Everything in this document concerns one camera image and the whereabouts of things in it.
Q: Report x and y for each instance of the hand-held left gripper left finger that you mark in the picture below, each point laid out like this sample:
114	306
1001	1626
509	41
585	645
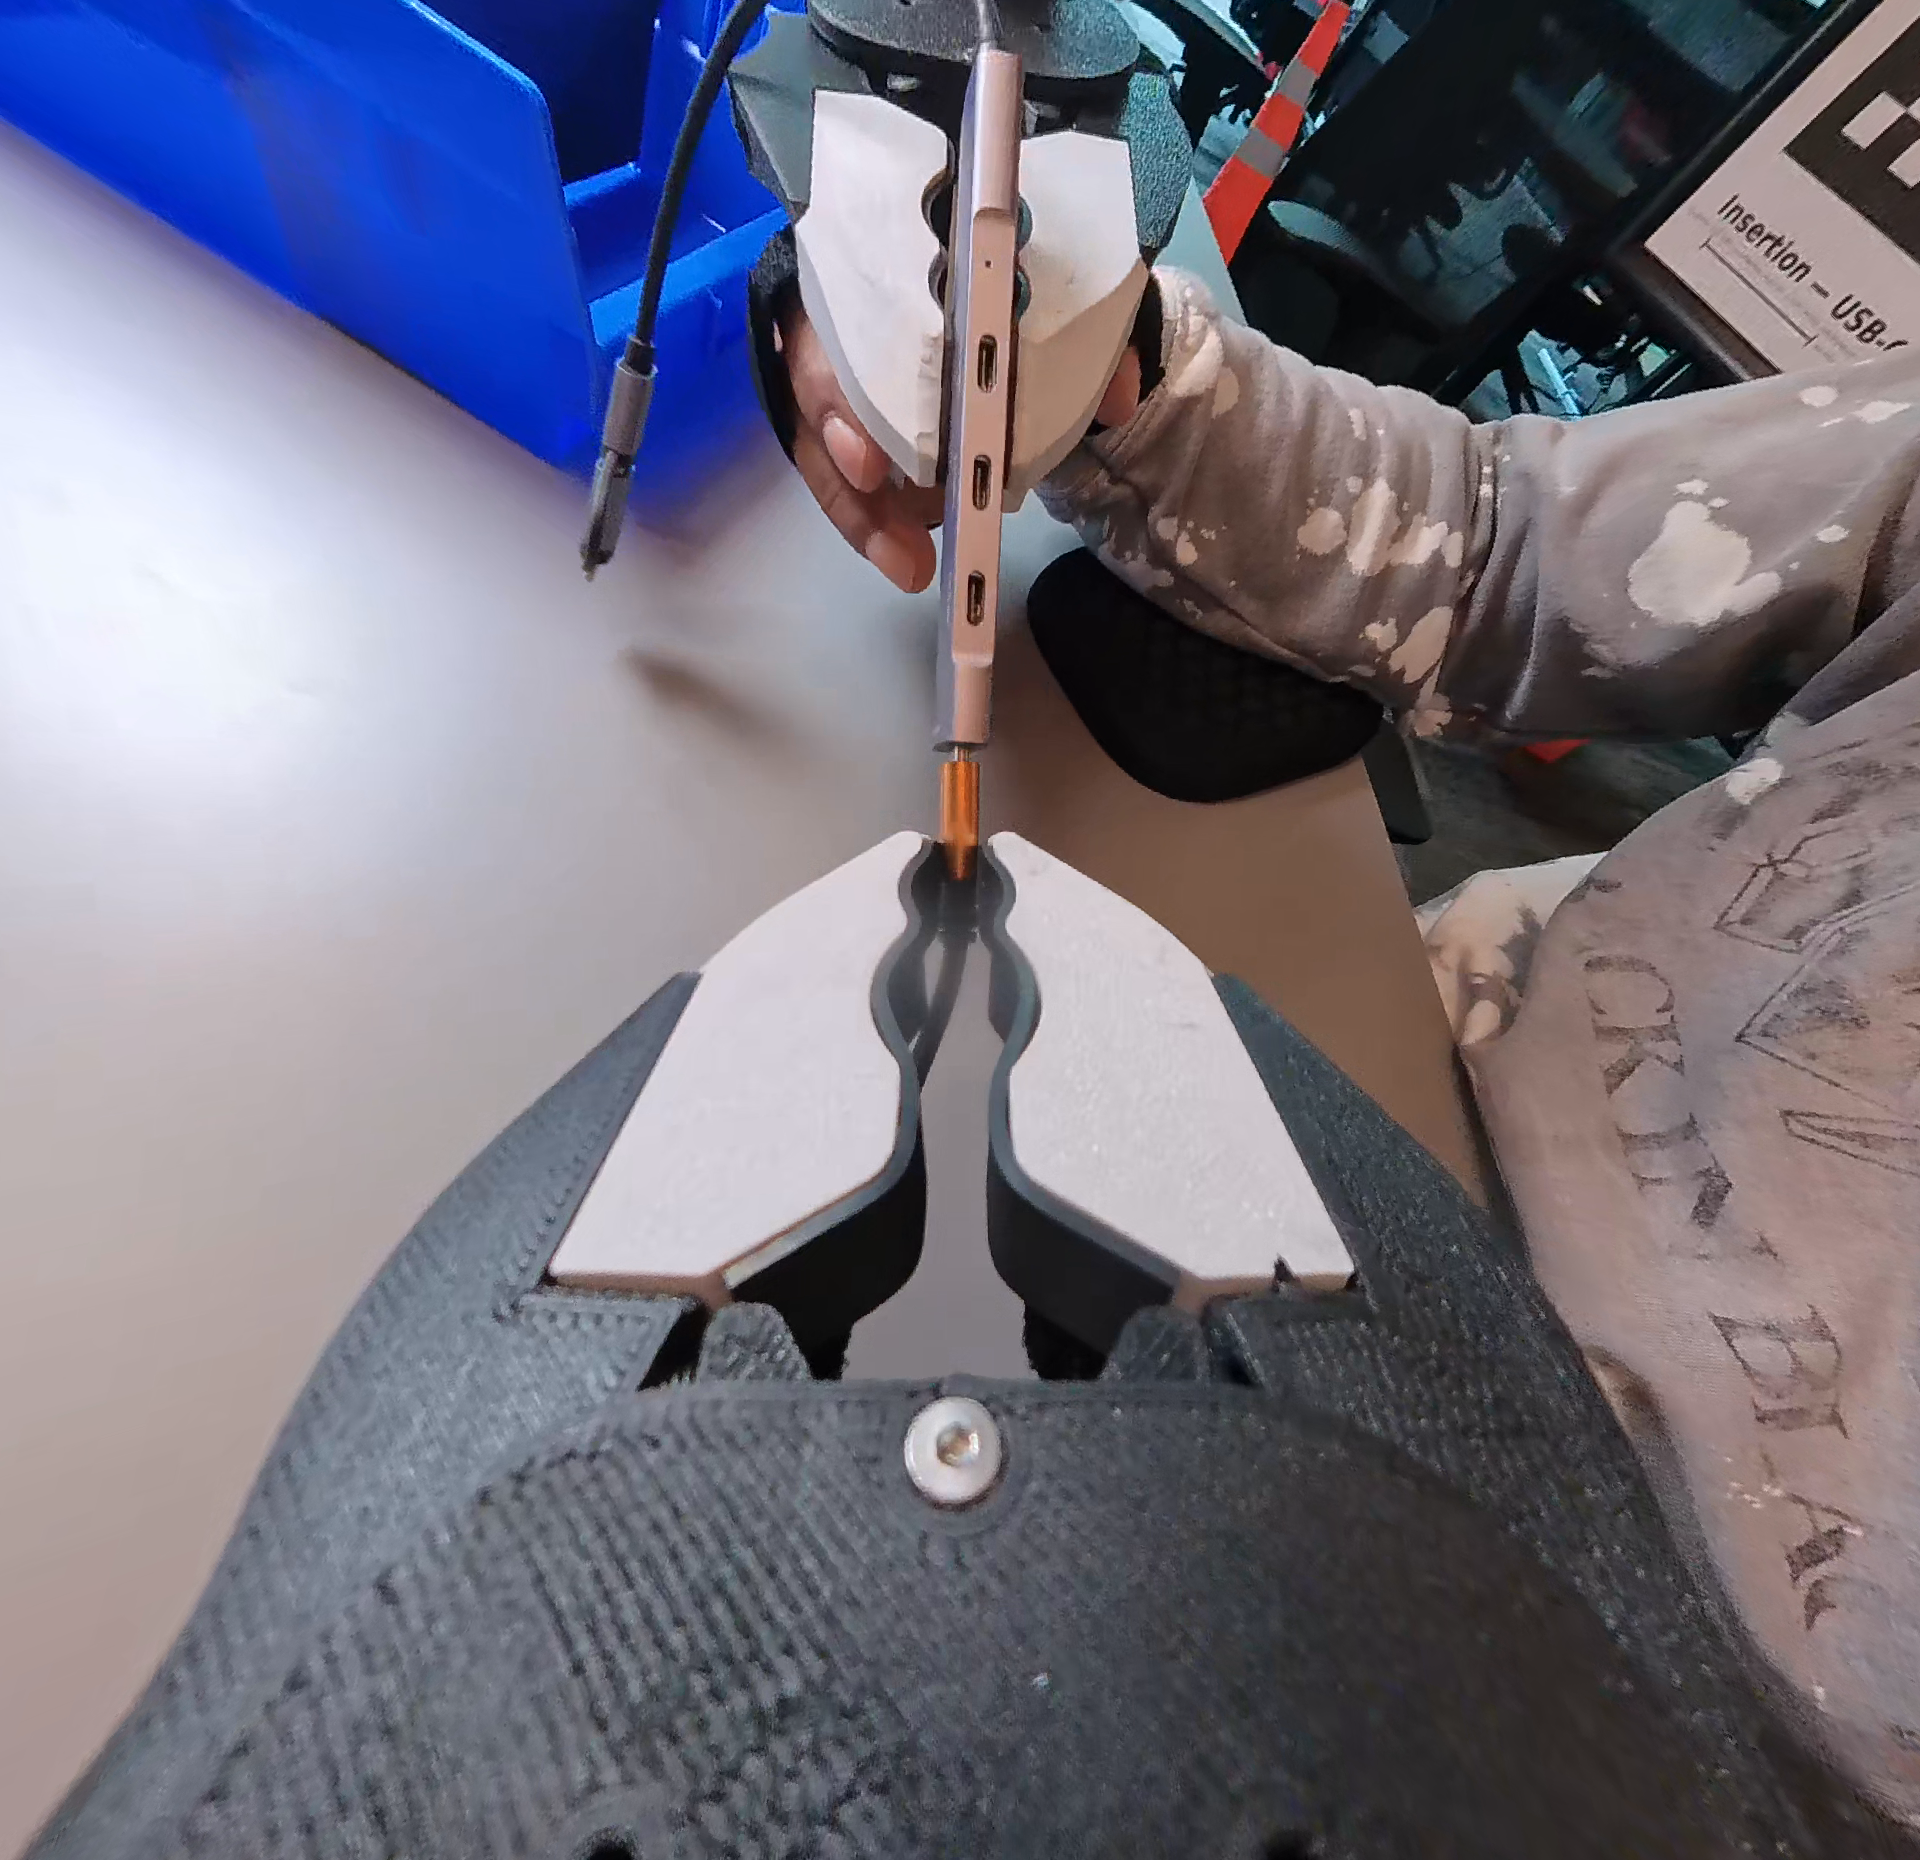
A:
751	1110

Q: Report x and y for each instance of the white marker poster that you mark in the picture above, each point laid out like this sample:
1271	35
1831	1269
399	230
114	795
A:
1801	210

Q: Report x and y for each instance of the orange traffic cone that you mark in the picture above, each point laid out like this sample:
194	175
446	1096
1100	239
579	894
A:
1276	150

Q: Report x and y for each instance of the blue storage bin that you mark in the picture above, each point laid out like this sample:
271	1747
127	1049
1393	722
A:
300	166

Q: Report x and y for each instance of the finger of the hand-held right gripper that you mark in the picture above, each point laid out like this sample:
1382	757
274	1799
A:
1079	269
862	255

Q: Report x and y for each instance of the black office chair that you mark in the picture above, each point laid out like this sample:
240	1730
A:
1425	284

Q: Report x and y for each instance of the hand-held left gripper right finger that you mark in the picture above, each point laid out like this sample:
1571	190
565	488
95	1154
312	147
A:
1156	1127

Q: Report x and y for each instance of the person's right hand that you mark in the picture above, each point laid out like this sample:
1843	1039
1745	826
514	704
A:
869	525

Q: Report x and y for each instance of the person's grey printed sweatshirt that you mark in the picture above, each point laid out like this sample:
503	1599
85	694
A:
1725	1140

